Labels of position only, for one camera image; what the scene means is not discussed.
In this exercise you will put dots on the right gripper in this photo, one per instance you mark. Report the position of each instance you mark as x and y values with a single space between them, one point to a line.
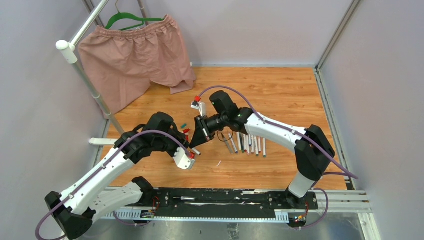
202 133

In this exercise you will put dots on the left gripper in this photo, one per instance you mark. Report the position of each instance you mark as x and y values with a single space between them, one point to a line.
174 130

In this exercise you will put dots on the grey capped marker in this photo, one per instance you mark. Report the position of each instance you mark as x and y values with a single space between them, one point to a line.
231 139

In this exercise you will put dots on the yellow capped white marker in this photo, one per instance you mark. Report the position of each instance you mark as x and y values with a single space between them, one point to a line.
238 140

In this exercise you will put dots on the clear green gel pen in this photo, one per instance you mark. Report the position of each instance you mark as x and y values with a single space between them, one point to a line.
242 140

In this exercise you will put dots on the white acrylic marker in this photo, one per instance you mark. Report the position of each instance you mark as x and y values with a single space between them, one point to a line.
246 144

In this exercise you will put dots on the green capped white marker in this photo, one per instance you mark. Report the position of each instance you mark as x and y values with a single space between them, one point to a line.
256 145

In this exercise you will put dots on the red capped white marker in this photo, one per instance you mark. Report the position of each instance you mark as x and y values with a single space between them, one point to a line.
259 142

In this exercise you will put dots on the teal capped white marker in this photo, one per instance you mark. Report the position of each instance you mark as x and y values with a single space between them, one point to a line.
264 148

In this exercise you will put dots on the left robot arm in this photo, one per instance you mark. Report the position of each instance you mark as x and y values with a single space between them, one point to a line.
78 207

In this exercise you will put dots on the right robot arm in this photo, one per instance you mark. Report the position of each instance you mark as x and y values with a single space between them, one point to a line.
312 149

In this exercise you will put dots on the pink shorts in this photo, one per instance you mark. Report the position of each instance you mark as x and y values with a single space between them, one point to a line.
122 65

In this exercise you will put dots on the green clothes hanger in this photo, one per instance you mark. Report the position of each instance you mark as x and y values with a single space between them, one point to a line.
131 19

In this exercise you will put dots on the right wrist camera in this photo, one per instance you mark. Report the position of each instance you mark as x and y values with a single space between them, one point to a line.
200 106

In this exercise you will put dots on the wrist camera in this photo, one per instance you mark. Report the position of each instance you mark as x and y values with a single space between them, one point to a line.
200 106
182 160

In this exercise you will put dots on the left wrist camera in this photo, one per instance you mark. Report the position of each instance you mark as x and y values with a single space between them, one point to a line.
182 160

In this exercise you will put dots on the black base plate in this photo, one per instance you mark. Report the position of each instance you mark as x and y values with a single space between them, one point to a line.
203 203

